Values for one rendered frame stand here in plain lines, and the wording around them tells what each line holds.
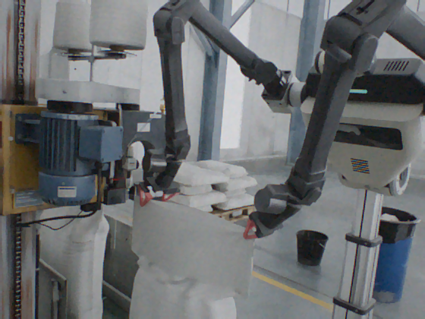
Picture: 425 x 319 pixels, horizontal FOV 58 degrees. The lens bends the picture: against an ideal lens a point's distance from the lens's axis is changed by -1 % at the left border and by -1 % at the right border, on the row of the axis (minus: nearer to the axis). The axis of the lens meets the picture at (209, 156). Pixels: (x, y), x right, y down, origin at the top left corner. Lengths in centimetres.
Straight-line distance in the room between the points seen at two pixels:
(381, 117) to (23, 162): 105
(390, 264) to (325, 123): 248
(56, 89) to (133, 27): 28
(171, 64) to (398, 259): 254
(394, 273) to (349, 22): 270
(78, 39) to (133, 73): 499
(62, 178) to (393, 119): 93
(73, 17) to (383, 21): 96
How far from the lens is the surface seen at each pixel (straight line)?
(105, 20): 116
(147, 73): 652
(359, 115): 127
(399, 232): 319
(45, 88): 107
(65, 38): 138
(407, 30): 87
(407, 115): 124
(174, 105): 118
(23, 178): 125
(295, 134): 998
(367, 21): 77
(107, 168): 113
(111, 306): 206
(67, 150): 108
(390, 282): 333
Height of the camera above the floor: 139
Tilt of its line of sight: 8 degrees down
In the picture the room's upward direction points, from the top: 5 degrees clockwise
